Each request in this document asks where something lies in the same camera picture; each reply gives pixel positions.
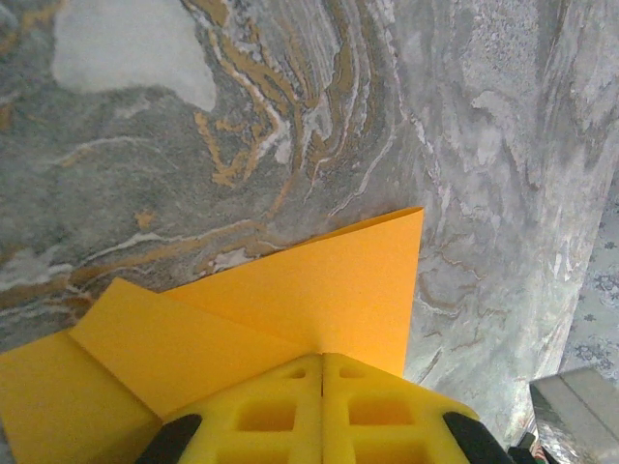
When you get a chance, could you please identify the aluminium side rail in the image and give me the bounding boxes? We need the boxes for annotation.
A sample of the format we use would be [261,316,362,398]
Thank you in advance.
[529,364,619,464]

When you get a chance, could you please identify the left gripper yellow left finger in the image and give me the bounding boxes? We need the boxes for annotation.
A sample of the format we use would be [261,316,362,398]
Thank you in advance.
[137,352,324,464]

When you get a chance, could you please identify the orange paper sheet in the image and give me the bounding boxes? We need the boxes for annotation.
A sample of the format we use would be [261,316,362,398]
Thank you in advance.
[0,206,426,464]

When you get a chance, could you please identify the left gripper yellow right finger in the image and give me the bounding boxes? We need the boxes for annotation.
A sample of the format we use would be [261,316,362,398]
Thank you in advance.
[321,351,516,464]

